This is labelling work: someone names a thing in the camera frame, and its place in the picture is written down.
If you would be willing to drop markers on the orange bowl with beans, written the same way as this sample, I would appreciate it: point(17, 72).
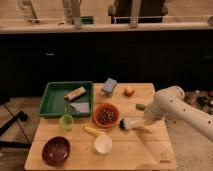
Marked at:
point(106, 115)

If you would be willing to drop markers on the green cup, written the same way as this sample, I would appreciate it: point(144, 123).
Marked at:
point(66, 122)

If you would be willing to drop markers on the orange fruit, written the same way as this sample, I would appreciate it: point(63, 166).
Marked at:
point(129, 91)

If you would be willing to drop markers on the purple bowl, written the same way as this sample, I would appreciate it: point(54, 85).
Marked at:
point(55, 151)

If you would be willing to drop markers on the white cup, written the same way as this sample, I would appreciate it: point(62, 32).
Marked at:
point(103, 144)

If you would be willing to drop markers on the black chair base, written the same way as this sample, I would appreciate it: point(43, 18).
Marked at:
point(20, 116)

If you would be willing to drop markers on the green chili pepper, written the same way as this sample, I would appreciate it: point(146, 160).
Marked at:
point(141, 107)

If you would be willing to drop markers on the grey cloth piece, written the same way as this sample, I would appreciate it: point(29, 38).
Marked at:
point(81, 107)

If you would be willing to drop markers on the green plastic tray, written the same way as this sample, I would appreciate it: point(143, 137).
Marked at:
point(54, 105)

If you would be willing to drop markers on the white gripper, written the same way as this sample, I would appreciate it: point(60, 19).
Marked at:
point(150, 120)

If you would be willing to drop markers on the yellow banana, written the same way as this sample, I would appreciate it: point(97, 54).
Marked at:
point(93, 131)

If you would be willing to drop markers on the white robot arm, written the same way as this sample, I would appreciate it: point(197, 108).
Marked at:
point(171, 101)

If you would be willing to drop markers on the blue sponge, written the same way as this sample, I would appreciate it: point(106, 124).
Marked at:
point(109, 86)

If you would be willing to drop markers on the wooden roller block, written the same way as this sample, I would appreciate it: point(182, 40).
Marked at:
point(75, 93)

